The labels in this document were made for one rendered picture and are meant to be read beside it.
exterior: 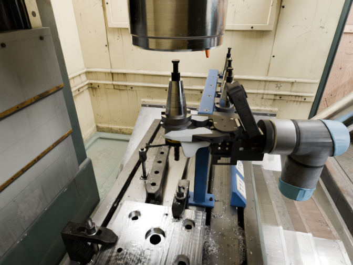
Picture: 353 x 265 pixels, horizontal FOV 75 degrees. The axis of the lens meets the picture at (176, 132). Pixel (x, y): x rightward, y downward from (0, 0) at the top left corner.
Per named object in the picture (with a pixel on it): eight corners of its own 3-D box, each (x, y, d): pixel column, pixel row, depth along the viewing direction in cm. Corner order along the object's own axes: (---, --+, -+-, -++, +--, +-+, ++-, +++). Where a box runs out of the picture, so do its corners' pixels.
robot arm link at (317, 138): (343, 167, 47) (360, 130, 43) (289, 165, 47) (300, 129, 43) (322, 146, 54) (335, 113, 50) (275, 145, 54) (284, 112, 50)
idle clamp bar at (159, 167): (169, 160, 97) (169, 147, 93) (159, 209, 74) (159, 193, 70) (157, 160, 97) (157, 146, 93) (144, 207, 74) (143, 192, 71)
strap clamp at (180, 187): (188, 205, 75) (190, 169, 67) (182, 241, 63) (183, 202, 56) (178, 204, 75) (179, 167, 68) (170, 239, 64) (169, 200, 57)
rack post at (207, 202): (214, 196, 78) (223, 118, 64) (214, 208, 74) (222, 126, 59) (186, 192, 80) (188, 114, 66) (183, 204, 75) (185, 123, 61)
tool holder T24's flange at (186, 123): (161, 118, 50) (161, 106, 49) (188, 116, 50) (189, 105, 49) (162, 131, 44) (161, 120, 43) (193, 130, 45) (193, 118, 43)
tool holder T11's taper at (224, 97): (220, 101, 67) (222, 78, 64) (235, 103, 66) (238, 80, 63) (216, 106, 64) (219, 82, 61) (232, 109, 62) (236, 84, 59)
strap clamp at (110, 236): (123, 257, 59) (116, 217, 52) (118, 269, 57) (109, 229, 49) (77, 248, 62) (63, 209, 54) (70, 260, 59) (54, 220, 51)
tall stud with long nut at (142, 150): (149, 174, 88) (147, 145, 82) (147, 179, 86) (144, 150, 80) (142, 173, 89) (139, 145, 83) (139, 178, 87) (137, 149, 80)
